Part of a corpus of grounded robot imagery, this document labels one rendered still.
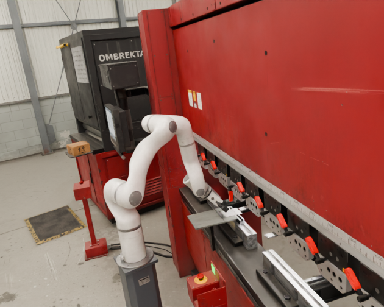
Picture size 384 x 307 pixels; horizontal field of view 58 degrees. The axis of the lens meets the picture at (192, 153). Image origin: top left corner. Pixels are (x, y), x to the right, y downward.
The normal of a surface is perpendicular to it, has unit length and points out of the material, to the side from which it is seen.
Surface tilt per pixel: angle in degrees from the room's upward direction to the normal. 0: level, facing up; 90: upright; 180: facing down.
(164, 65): 90
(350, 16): 90
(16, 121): 90
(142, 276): 90
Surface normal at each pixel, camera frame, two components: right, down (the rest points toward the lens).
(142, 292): 0.51, 0.20
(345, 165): -0.95, 0.18
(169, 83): 0.29, 0.25
